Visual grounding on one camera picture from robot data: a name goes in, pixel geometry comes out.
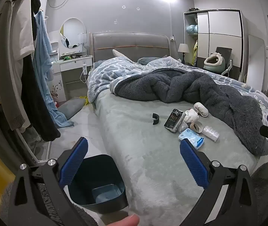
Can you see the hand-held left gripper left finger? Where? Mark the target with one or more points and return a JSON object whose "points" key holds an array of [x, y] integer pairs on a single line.
{"points": [[74, 162]]}

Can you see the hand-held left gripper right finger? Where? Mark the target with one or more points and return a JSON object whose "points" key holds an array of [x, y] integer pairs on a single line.
{"points": [[195, 164]]}

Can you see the blue wet wipe packet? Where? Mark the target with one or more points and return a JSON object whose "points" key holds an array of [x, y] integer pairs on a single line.
{"points": [[191, 138]]}

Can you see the clear bubble wrap roll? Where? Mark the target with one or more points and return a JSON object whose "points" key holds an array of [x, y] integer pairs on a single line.
{"points": [[210, 133]]}

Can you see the brown tape roll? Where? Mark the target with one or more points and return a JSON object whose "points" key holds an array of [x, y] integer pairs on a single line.
{"points": [[196, 127]]}

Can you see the clear plastic wrapper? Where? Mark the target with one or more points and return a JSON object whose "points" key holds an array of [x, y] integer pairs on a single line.
{"points": [[183, 126]]}

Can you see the dark blue plastic bin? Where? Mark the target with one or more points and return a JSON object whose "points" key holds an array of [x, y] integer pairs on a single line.
{"points": [[105, 200]]}

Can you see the black tissue packet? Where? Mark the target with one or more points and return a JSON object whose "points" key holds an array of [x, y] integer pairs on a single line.
{"points": [[172, 120]]}

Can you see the black curved plastic piece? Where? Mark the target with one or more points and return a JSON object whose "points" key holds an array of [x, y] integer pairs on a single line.
{"points": [[156, 120]]}

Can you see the person's left hand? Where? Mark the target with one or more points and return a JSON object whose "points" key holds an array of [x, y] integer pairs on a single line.
{"points": [[127, 220]]}

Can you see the white clothes rack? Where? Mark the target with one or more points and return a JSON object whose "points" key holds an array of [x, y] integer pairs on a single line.
{"points": [[34, 156]]}

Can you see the grey floor cushion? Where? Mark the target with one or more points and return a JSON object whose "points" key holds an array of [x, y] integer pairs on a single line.
{"points": [[70, 107]]}

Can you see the bed with grey-green sheet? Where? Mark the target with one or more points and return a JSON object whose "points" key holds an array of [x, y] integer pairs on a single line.
{"points": [[136, 150]]}

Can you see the yellow plastic bag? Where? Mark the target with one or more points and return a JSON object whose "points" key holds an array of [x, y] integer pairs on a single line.
{"points": [[86, 100]]}

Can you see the long black garment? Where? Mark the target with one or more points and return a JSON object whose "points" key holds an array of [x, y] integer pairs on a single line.
{"points": [[37, 103]]}

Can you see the blue patterned grey fleece blanket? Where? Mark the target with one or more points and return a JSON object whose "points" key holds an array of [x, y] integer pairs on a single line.
{"points": [[195, 84]]}

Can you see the green plush cat bed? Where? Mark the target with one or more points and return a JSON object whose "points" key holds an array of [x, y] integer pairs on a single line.
{"points": [[215, 63]]}

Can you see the grey office chair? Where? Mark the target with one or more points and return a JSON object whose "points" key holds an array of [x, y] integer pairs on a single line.
{"points": [[225, 50]]}

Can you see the white power strip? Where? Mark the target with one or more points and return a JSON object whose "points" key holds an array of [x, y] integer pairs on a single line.
{"points": [[84, 68]]}

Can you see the white dressing table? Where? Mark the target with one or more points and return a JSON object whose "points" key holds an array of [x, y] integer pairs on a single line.
{"points": [[64, 67]]}

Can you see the yellow-green garment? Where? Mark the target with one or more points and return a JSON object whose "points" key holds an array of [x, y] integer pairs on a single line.
{"points": [[195, 51]]}

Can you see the pile of dresser items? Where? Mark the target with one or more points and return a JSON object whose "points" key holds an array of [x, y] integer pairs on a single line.
{"points": [[69, 57]]}

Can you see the light blue robe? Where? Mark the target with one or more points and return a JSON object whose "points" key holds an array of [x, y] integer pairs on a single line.
{"points": [[43, 58]]}

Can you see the white wardrobe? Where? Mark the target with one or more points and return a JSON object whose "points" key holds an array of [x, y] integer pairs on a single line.
{"points": [[223, 23]]}

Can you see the grey-green jacket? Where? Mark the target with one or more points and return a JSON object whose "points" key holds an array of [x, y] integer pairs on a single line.
{"points": [[4, 75]]}

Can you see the blue-grey pillow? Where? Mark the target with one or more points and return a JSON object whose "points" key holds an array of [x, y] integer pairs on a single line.
{"points": [[147, 60]]}

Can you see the bedside lamp with white shade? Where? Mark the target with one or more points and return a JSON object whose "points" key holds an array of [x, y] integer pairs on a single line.
{"points": [[183, 48]]}

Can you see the white pillow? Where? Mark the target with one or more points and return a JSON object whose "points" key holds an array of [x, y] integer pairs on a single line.
{"points": [[118, 53]]}

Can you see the white cylindrical table lamp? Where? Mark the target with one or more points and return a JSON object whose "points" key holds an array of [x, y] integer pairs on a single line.
{"points": [[82, 37]]}

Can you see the grey padded headboard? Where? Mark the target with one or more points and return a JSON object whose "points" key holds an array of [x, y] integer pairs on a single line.
{"points": [[129, 42]]}

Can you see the white shirt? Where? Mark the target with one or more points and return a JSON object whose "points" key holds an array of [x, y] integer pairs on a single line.
{"points": [[23, 28]]}

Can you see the round wall mirror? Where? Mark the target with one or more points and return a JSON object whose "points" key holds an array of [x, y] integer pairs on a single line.
{"points": [[74, 31]]}

